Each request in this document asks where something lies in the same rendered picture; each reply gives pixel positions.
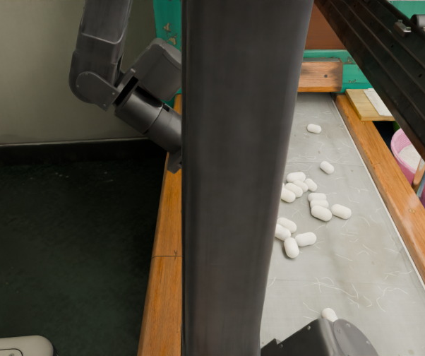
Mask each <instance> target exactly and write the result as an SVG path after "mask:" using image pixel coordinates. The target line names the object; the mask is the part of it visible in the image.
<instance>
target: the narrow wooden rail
mask: <svg viewBox="0 0 425 356"><path fill-rule="evenodd" d="M334 103H335V105H336V107H337V109H338V111H339V113H340V115H341V117H342V119H343V122H344V123H345V126H346V127H347V130H348V132H349V134H350V136H351V137H352V140H353V141H354V144H355V146H356V147H357V150H358V151H359V154H360V156H361V158H362V160H363V161H364V164H365V166H366V168H367V170H368V171H369V174H370V175H371V178H372V180H373V182H374V184H375V185H376V188H377V190H378V192H379V194H380V195H381V198H382V199H383V202H384V204H385V207H386V208H387V210H388V212H389V214H390V217H391V218H392V220H393V222H394V224H395V226H396V228H397V231H398V232H399V234H400V236H401V238H402V241H403V242H404V244H405V246H406V248H407V250H408V252H409V255H410V256H411V258H412V260H413V262H414V265H415V266H416V268H417V270H418V272H419V274H420V276H421V279H422V281H423V283H424V285H425V208H424V207H423V205H422V204H421V201H420V200H419V198H418V197H417V195H416V194H415V192H414V190H413V188H412V187H411V185H410V183H409V182H408V180H407V178H406V176H405V175H404V173H403V172H402V170H401V169H400V166H399V165H398V163H397V162H396V160H395V158H394V157H393V155H392V153H391V152H390V150H389V149H388V147H387V145H386V144H385V142H384V140H383V139H382V137H381V135H380V134H379V132H378V130H377V128H376V127H375V125H374V124H373V122H372V121H361V120H360V119H359V117H358V115H357V113H356V112H355V110H354V108H353V106H352V104H351V103H350V101H349V99H348V97H347V96H346V94H345V93H335V97H334Z"/></svg>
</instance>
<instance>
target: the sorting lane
mask: <svg viewBox="0 0 425 356"><path fill-rule="evenodd" d="M309 124H314V125H318V126H320V127H321V132H320V133H314V132H310V131H308V129H307V126H308V125H309ZM324 161H326V162H328V163H329V164H331V165H332V166H333V167H334V171H333V173H331V174H328V173H326V172H325V171H324V170H322V169H321V163H322V162H324ZM294 172H303V173H304V174H305V176H306V178H305V180H306V179H311V180H312V181H313V182H314V183H315V184H316V185H317V189H316V190H315V191H309V189H308V190H307V191H306V192H305V193H303V194H302V195H301V196H300V197H299V198H296V197H295V200H294V201H293V202H286V201H284V200H283V199H280V207H279V212H278V217H277V219H278V218H286V219H288V220H291V221H292V222H294V223H295V224H296V226H297V229H296V231H295V232H293V233H290V234H291V236H290V237H291V238H293V239H295V237H296V236H297V235H299V234H304V233H307V232H312V233H314V234H315V236H316V241H315V243H314V244H310V245H306V246H303V247H299V246H298V245H297V246H298V249H299V254H298V256H296V257H294V258H291V257H289V256H288V255H287V254H286V251H285V246H284V242H285V241H282V240H281V239H278V238H276V237H275V238H274V243H273V252H272V256H271V262H270V270H269V275H268V283H267V288H266V293H265V301H264V306H263V315H262V320H261V331H260V340H261V348H262V347H263V346H265V345H266V344H267V343H269V342H270V341H271V340H272V339H273V338H276V339H278V340H281V341H283V340H284V339H286V338H288V337H289V336H291V335H292V334H293V333H295V332H297V331H298V330H299V329H301V328H303V327H304V326H305V325H307V324H309V323H310V322H312V321H313V320H315V319H322V316H321V313H322V311H323V310H324V309H326V308H330V309H332V310H333V311H334V312H335V314H336V316H337V318H338V319H345V320H347V321H349V322H351V323H352V324H354V325H355V326H356V327H357V328H358V329H359V330H360V331H361V332H362V333H363V334H364V335H365V336H366V337H367V338H368V339H369V341H370V342H371V344H372V345H373V346H374V348H375V350H376V352H377V353H378V355H379V356H425V285H424V283H423V281H422V279H421V276H420V274H419V272H418V270H417V268H416V266H415V265H414V262H413V260H412V258H411V256H410V255H409V252H408V250H407V248H406V246H405V244H404V242H403V241H402V238H401V236H400V234H399V232H398V231H397V228H396V226H395V224H394V222H393V220H392V218H391V217H390V214H389V212H388V210H387V208H386V207H385V204H384V202H383V199H382V198H381V195H380V194H379V192H378V190H377V188H376V185H375V184H374V182H373V180H372V178H371V175H370V174H369V171H368V170H367V168H366V166H365V164H364V161H363V160H362V158H361V156H360V154H359V151H358V150H357V147H356V146H355V144H354V141H353V140H352V137H351V136H350V134H349V132H348V130H347V127H346V126H345V123H344V122H343V119H342V117H341V115H340V113H339V111H338V109H337V107H336V105H335V103H334V101H333V100H332V101H296V104H295V110H294V118H293V123H292V131H291V136H290V141H289V150H288V154H287V163H286V168H285V176H284V181H283V184H284V185H286V184H288V183H289V182H288V181H287V175H288V174H290V173H294ZM305 180H304V181H305ZM304 181H303V183H304ZM311 193H322V194H325V195H326V201H327V202H328V208H327V209H328V210H329V211H330V212H331V207H332V206H333V205H335V204H339V205H341V206H344V207H346V208H349V209H350V210H351V212H352V214H351V216H350V217H349V218H348V219H343V218H341V217H338V216H336V215H333V214H332V217H331V219H330V220H328V221H324V220H321V219H319V218H316V217H314V216H313V215H312V214H311V207H310V201H309V200H308V196H309V194H311ZM331 213H332V212H331Z"/></svg>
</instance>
